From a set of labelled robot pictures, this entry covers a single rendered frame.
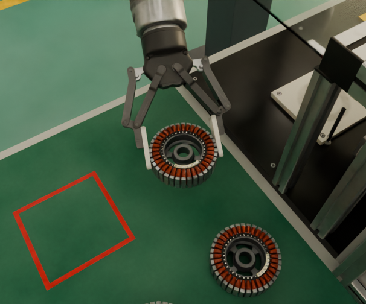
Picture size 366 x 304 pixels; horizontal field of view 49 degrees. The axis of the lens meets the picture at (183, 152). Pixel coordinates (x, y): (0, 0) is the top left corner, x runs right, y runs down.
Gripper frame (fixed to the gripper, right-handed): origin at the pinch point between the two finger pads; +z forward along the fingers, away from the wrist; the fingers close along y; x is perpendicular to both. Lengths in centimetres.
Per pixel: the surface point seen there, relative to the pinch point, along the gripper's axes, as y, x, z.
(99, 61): 20, -131, -59
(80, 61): 29, -132, -60
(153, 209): 6.3, -6.0, 8.8
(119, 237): 12.8, -3.9, 12.4
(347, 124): -33.3, -7.9, -0.4
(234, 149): -11.3, -11.1, 0.6
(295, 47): -31.8, -20.9, -20.5
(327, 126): -29.3, -8.0, -0.5
